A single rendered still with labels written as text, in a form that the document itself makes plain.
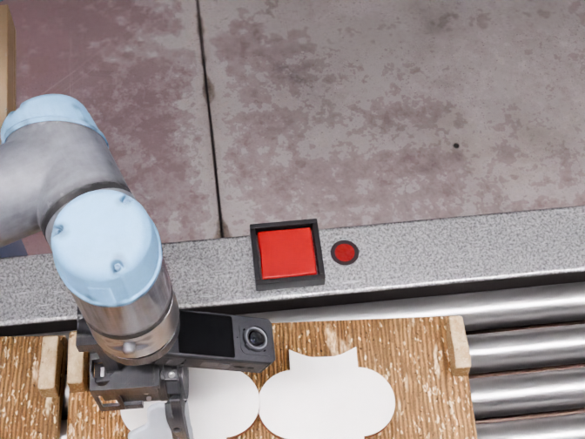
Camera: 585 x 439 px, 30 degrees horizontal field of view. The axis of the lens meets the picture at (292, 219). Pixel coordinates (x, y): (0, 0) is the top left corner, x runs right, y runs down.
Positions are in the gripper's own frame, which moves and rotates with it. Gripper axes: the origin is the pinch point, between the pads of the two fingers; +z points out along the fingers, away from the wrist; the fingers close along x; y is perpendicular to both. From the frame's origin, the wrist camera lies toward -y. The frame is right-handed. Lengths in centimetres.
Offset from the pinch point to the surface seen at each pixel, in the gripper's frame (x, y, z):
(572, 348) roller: -5.4, -40.1, 6.4
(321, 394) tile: -0.6, -13.1, 1.8
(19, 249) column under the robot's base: -42, 31, 41
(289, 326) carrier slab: -8.7, -10.2, 2.5
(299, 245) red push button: -18.7, -11.8, 3.3
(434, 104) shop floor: -104, -44, 98
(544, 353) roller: -5.1, -37.1, 6.3
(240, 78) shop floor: -113, -1, 96
